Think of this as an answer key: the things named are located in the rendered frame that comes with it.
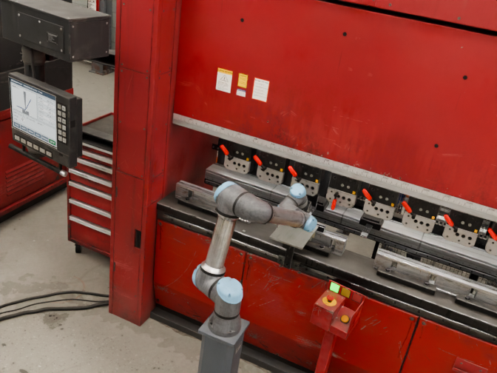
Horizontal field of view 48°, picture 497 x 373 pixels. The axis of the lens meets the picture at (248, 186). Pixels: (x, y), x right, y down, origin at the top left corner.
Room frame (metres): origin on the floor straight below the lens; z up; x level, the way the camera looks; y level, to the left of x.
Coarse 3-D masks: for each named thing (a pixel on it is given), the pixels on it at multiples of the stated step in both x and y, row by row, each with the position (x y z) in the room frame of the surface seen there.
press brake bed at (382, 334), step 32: (160, 224) 2.80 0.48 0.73; (192, 224) 2.73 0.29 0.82; (160, 256) 2.80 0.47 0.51; (192, 256) 2.72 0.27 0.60; (256, 256) 2.58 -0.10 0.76; (160, 288) 2.80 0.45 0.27; (192, 288) 2.71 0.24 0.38; (256, 288) 2.56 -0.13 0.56; (288, 288) 2.50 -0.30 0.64; (320, 288) 2.44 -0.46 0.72; (352, 288) 2.38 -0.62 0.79; (160, 320) 2.79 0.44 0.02; (192, 320) 2.78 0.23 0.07; (256, 320) 2.55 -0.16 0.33; (288, 320) 2.48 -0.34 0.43; (384, 320) 2.31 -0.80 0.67; (416, 320) 2.25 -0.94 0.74; (448, 320) 2.20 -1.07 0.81; (256, 352) 2.60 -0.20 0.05; (288, 352) 2.50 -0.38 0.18; (352, 352) 2.34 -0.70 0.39; (384, 352) 2.29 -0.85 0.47; (416, 352) 2.23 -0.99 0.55; (448, 352) 2.18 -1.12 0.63; (480, 352) 2.13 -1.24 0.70
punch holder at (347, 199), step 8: (336, 176) 2.56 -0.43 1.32; (344, 176) 2.55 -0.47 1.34; (336, 184) 2.56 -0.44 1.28; (344, 184) 2.54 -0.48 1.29; (352, 184) 2.53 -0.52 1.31; (360, 184) 2.57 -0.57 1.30; (328, 192) 2.57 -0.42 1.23; (344, 192) 2.54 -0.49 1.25; (352, 192) 2.53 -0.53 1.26; (328, 200) 2.56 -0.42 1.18; (344, 200) 2.53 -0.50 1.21; (352, 200) 2.52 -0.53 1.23
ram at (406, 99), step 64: (192, 0) 2.89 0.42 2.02; (256, 0) 2.77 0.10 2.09; (320, 0) 2.68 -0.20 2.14; (192, 64) 2.88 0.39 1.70; (256, 64) 2.75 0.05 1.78; (320, 64) 2.63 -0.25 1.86; (384, 64) 2.53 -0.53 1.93; (448, 64) 2.43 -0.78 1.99; (192, 128) 2.87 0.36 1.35; (256, 128) 2.73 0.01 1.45; (320, 128) 2.61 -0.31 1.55; (384, 128) 2.50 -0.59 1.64; (448, 128) 2.40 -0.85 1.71; (448, 192) 2.37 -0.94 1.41
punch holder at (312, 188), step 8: (296, 168) 2.64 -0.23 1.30; (304, 168) 2.62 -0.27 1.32; (312, 168) 2.61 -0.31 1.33; (304, 176) 2.62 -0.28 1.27; (312, 176) 2.61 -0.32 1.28; (320, 176) 2.59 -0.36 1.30; (304, 184) 2.61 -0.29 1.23; (312, 184) 2.60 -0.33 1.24; (320, 184) 2.64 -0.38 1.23; (312, 192) 2.60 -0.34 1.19
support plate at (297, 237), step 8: (280, 224) 2.56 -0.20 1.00; (280, 232) 2.47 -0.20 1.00; (288, 232) 2.49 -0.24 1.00; (296, 232) 2.50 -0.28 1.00; (304, 232) 2.51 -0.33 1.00; (312, 232) 2.52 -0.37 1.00; (280, 240) 2.40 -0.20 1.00; (288, 240) 2.41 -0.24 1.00; (296, 240) 2.42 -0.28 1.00; (304, 240) 2.44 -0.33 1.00
